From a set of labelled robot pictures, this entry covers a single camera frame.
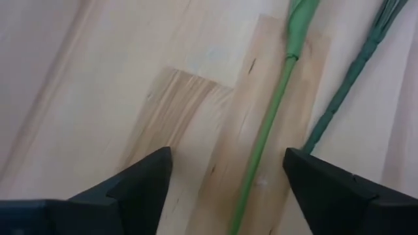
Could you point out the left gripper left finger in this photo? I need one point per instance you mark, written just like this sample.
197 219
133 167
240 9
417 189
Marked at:
143 189

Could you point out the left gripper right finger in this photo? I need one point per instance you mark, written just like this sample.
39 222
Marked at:
320 196

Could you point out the light green flower stem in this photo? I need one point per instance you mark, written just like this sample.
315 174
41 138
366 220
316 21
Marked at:
298 29

